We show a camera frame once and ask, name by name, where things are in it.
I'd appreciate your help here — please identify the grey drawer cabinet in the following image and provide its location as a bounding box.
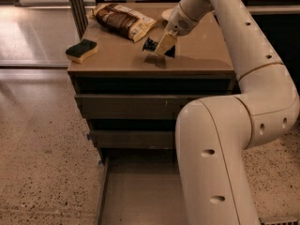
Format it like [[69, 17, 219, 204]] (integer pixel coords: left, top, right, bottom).
[[67, 13, 235, 159]]

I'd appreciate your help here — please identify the metal window frame post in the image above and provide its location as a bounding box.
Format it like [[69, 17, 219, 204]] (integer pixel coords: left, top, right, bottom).
[[68, 0, 88, 39]]

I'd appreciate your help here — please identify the white bowl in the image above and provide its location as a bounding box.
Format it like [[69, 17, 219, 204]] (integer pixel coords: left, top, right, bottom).
[[161, 8, 173, 21]]

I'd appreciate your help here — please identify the open bottom drawer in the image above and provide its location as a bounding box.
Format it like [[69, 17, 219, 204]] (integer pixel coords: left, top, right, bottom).
[[97, 157, 188, 225]]

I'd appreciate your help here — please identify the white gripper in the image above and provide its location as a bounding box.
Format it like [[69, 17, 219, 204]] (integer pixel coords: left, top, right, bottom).
[[155, 5, 201, 56]]

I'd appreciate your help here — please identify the floor vent grille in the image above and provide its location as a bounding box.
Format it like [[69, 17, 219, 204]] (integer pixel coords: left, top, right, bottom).
[[261, 217, 300, 225]]

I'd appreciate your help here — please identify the blue rxbar wrapper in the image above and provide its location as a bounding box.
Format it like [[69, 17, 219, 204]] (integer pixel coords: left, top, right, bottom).
[[142, 37, 175, 58]]

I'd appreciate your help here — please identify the brown snack bag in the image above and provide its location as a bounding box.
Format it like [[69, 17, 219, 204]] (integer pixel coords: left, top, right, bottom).
[[86, 3, 157, 42]]

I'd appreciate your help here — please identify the middle drawer front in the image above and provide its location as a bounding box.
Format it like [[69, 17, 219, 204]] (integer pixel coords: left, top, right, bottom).
[[90, 130, 173, 149]]

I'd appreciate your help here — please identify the green yellow sponge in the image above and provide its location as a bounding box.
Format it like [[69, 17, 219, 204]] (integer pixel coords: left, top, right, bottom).
[[66, 39, 98, 64]]

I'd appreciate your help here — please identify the top drawer front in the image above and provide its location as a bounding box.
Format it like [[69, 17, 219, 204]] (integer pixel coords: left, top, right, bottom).
[[75, 94, 200, 120]]

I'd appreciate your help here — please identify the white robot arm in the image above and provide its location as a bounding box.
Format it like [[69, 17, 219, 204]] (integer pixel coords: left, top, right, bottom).
[[155, 0, 299, 225]]

